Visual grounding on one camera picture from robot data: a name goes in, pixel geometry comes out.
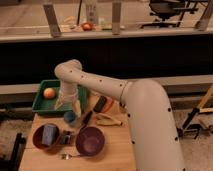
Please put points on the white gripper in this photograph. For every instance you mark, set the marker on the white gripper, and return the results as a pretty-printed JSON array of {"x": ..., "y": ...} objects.
[{"x": 69, "y": 96}]

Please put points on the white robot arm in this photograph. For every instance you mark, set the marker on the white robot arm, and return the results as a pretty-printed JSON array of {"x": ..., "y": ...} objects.
[{"x": 151, "y": 122}]

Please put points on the blue plastic cup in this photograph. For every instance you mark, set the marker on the blue plastic cup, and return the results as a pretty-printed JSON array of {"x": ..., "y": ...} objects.
[{"x": 70, "y": 118}]

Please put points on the small metal cup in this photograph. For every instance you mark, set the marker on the small metal cup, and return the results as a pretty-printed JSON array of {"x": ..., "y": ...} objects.
[{"x": 122, "y": 108}]

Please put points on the red yellow apple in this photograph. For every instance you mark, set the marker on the red yellow apple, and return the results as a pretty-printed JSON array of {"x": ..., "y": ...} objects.
[{"x": 49, "y": 93}]

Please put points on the green plastic tray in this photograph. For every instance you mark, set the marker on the green plastic tray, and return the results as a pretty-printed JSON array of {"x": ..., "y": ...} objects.
[{"x": 44, "y": 106}]

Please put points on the blue sponge block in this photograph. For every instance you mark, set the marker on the blue sponge block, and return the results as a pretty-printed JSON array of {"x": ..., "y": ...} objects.
[{"x": 48, "y": 134}]

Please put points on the black orange eraser block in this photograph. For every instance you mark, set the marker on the black orange eraser block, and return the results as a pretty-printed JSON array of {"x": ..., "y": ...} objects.
[{"x": 103, "y": 104}]

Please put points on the dark red bowl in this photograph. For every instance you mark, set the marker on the dark red bowl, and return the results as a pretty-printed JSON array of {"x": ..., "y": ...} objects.
[{"x": 37, "y": 138}]

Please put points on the purple bowl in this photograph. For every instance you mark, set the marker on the purple bowl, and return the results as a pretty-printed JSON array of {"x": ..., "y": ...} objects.
[{"x": 90, "y": 141}]

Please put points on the metal fork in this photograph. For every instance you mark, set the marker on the metal fork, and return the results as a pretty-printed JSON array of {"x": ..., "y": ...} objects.
[{"x": 69, "y": 156}]

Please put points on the red apple on shelf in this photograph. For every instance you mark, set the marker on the red apple on shelf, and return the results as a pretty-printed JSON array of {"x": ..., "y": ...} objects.
[{"x": 87, "y": 26}]

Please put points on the yellow black tool stand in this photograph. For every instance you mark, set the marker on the yellow black tool stand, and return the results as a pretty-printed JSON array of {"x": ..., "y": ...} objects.
[{"x": 188, "y": 127}]

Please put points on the black office chair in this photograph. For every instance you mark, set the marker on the black office chair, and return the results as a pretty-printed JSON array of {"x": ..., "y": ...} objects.
[{"x": 165, "y": 9}]

